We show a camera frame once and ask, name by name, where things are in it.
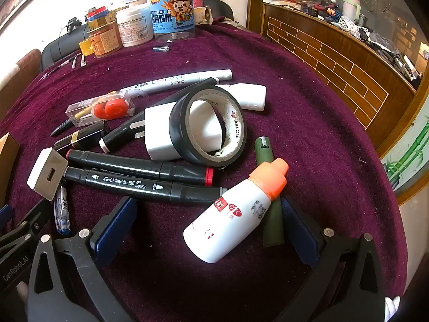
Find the black art marker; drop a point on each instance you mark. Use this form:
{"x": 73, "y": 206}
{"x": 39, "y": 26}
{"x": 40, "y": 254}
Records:
{"x": 134, "y": 184}

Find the paper cup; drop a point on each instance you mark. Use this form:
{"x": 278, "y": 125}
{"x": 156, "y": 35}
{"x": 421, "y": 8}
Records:
{"x": 202, "y": 14}

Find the white slim pen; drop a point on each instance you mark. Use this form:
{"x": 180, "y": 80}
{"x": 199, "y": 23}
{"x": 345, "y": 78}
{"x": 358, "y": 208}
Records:
{"x": 74, "y": 61}
{"x": 83, "y": 60}

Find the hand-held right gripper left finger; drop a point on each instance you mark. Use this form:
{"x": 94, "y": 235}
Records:
{"x": 114, "y": 229}

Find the yellow tape roll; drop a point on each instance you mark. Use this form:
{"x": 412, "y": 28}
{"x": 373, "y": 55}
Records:
{"x": 85, "y": 46}

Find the black gold pen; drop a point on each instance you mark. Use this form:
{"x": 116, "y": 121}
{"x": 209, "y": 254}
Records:
{"x": 62, "y": 128}

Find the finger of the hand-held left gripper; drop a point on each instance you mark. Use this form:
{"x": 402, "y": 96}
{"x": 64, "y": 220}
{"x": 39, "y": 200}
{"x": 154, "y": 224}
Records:
{"x": 5, "y": 215}
{"x": 33, "y": 215}

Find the olive green lighter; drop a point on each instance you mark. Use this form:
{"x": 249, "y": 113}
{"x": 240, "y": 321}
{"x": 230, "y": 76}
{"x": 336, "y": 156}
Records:
{"x": 264, "y": 152}

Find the cardboard box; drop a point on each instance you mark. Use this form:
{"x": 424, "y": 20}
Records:
{"x": 6, "y": 161}

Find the white glue bottle orange cap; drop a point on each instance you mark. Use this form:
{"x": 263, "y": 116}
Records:
{"x": 228, "y": 221}

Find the wooden cabinet shelf with clutter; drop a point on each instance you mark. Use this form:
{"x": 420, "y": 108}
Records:
{"x": 335, "y": 60}

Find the white rounded plastic case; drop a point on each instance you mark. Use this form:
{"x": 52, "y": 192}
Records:
{"x": 251, "y": 95}

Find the black marker white band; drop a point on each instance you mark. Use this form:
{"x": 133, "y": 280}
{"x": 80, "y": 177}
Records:
{"x": 120, "y": 134}

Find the black marker red cap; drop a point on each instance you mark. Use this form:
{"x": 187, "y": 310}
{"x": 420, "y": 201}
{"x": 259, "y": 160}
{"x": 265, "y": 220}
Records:
{"x": 134, "y": 166}

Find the bamboo wall panel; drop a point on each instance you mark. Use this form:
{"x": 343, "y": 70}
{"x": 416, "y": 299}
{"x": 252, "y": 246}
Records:
{"x": 409, "y": 154}

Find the black clip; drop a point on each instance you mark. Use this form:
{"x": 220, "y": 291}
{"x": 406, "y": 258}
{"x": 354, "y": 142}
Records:
{"x": 72, "y": 24}

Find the black leather sofa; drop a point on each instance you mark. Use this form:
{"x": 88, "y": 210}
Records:
{"x": 60, "y": 48}

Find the white power adapter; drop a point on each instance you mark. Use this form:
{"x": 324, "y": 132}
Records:
{"x": 157, "y": 134}

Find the clear plastic case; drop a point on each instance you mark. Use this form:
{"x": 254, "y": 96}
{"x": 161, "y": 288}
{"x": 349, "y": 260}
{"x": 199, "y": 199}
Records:
{"x": 110, "y": 107}

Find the blue ballpoint pen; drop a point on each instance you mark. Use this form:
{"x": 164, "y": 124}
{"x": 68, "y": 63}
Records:
{"x": 62, "y": 214}

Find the white plastic jar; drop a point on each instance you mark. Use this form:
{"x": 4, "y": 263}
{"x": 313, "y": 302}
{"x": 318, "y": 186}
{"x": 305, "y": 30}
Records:
{"x": 134, "y": 26}

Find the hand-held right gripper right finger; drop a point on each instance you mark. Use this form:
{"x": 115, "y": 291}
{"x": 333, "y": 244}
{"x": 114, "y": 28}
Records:
{"x": 301, "y": 238}

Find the white paint marker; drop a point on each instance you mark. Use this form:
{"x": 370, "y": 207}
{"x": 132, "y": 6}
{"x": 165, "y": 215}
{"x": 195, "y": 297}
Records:
{"x": 187, "y": 78}

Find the black bag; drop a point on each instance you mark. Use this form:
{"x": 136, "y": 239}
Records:
{"x": 219, "y": 5}

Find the small clear pen cap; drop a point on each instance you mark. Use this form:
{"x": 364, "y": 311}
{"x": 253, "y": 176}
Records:
{"x": 161, "y": 49}

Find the black lipstick tube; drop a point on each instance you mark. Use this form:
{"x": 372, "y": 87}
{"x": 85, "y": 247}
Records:
{"x": 83, "y": 137}

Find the maroon velvet tablecloth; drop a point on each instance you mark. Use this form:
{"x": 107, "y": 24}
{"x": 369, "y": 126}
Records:
{"x": 301, "y": 124}

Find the clear jar blue label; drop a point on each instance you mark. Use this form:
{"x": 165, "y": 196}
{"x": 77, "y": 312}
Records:
{"x": 171, "y": 13}

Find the pile of counter clutter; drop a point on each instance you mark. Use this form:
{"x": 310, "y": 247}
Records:
{"x": 368, "y": 37}

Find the white usb charger block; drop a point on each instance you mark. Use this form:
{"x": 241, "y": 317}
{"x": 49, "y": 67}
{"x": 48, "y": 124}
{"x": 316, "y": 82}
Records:
{"x": 43, "y": 171}

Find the white green cup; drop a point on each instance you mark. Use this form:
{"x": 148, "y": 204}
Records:
{"x": 350, "y": 5}

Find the brown chair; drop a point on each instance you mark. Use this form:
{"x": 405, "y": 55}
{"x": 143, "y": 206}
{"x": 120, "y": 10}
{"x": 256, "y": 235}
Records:
{"x": 23, "y": 73}

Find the orange plastic jar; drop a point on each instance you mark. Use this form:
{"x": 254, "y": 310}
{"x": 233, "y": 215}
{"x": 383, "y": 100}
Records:
{"x": 105, "y": 42}

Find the black electrical tape roll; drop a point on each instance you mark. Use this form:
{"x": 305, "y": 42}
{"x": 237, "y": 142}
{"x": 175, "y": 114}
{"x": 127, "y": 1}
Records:
{"x": 177, "y": 130}

